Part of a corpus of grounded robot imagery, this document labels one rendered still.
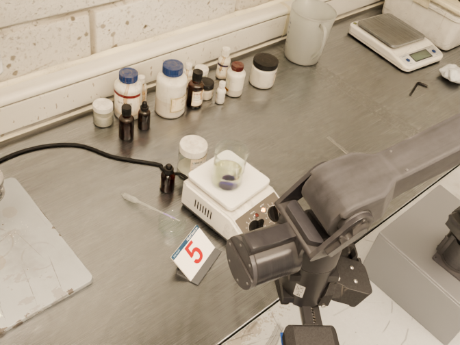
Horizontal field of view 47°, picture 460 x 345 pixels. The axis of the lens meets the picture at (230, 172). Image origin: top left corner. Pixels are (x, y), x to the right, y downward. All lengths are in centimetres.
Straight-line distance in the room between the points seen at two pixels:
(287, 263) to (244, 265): 4
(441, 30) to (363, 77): 37
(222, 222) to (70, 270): 28
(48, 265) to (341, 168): 60
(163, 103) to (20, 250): 48
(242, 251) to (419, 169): 19
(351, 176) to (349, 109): 92
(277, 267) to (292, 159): 71
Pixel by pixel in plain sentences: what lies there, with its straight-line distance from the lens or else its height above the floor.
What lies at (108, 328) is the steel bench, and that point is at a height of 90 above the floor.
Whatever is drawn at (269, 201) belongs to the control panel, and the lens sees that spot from 104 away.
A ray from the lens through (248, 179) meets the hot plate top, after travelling 104.
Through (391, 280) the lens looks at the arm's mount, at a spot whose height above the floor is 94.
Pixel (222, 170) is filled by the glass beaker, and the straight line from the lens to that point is 97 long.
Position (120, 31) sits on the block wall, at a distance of 130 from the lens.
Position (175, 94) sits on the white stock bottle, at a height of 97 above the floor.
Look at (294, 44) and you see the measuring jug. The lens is 155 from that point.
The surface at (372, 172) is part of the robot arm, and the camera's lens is 55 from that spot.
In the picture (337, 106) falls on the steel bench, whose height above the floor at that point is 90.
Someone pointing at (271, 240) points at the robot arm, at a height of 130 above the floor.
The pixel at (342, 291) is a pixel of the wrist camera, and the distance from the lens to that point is 66.
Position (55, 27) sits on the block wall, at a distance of 120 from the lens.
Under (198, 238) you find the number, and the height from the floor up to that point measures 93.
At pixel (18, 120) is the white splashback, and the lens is 122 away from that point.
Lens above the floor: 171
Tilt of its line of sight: 44 degrees down
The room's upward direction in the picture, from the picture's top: 11 degrees clockwise
